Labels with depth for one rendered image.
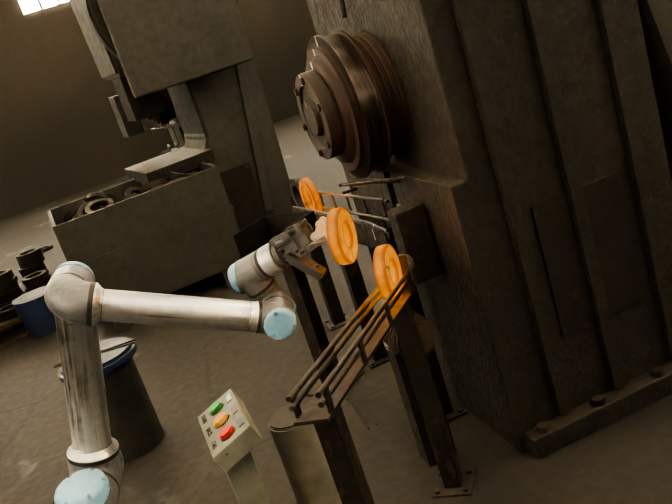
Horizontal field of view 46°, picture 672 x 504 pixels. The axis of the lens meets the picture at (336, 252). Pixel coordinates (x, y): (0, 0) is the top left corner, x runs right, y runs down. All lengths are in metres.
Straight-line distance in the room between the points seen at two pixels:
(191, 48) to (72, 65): 7.43
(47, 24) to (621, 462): 11.02
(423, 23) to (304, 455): 1.14
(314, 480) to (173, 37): 3.52
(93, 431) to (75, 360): 0.23
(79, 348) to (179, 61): 3.00
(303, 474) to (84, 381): 0.72
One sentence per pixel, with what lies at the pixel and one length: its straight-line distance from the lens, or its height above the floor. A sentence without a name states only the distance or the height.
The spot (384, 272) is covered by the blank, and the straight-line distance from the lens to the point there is 2.10.
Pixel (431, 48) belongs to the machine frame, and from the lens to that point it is 2.16.
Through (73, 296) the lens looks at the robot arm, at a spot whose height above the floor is 0.93.
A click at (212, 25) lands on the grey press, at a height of 1.53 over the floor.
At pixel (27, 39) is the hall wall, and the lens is 12.47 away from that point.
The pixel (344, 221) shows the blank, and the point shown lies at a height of 0.87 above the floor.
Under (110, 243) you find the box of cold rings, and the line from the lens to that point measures 4.85.
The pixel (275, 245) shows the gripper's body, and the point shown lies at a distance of 2.22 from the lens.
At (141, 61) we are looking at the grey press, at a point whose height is 1.45.
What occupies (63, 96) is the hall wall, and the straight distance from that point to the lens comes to 12.44.
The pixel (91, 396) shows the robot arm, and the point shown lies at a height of 0.61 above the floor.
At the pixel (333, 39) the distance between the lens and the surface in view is 2.48.
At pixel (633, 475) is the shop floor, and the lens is 2.40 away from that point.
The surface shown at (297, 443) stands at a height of 0.47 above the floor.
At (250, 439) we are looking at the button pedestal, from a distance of 1.84.
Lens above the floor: 1.42
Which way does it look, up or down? 17 degrees down
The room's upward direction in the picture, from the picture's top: 18 degrees counter-clockwise
